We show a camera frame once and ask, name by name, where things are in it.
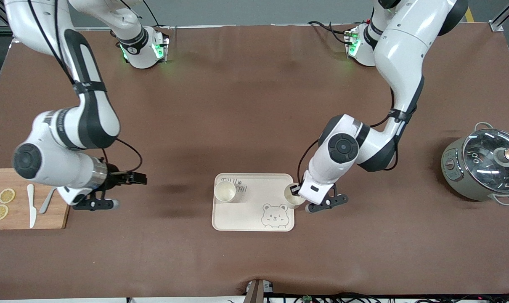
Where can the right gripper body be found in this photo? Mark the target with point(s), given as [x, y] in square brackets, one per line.
[114, 179]

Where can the white IKEA cup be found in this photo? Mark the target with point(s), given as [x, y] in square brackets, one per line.
[225, 192]
[294, 203]

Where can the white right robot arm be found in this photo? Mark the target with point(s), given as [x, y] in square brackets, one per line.
[90, 113]

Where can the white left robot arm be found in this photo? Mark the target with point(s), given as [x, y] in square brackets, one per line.
[401, 54]

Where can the cream bear print tray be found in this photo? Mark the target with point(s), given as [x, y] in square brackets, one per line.
[246, 214]

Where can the grey plastic knife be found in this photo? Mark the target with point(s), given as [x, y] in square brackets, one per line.
[45, 205]

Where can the white plastic knife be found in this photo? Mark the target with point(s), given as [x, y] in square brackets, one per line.
[30, 202]

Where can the wooden cutting board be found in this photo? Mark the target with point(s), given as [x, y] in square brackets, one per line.
[14, 223]

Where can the yellow lemon slice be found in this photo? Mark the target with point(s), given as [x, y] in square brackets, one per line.
[0, 212]
[6, 195]

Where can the grey-green electric pot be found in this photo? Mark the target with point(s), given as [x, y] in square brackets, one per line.
[452, 176]

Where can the glass pot lid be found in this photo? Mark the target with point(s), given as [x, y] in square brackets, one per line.
[486, 147]

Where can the grey table edge bracket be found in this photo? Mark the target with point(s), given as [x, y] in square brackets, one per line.
[256, 292]

